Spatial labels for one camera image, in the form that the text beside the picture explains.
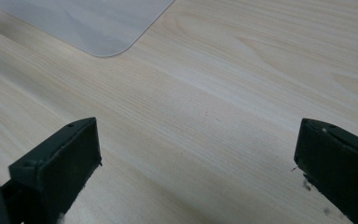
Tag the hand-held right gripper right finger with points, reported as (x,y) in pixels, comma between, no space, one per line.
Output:
(338,161)

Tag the clear plastic storage box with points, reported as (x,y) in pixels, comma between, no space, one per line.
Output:
(84,21)

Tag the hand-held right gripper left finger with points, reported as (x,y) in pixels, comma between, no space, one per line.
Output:
(59,161)

